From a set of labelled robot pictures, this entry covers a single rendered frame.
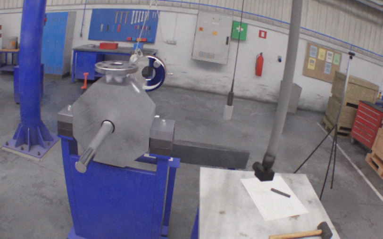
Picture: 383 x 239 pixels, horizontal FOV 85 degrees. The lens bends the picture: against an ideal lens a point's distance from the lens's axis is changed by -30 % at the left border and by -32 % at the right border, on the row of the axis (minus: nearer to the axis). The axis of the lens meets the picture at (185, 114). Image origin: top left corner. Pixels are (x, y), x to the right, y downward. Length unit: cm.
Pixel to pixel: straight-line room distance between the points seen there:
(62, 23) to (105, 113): 565
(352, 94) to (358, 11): 295
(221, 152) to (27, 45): 246
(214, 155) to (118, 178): 70
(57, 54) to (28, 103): 384
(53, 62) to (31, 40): 401
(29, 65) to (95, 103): 193
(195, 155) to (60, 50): 561
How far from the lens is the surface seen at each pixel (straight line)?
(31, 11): 331
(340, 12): 772
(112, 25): 697
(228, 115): 247
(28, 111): 352
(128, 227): 204
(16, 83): 537
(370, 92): 633
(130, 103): 151
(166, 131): 154
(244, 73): 684
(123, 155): 164
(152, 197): 180
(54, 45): 722
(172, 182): 215
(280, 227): 138
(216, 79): 682
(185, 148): 200
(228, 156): 204
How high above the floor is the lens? 172
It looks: 19 degrees down
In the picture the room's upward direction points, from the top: 8 degrees clockwise
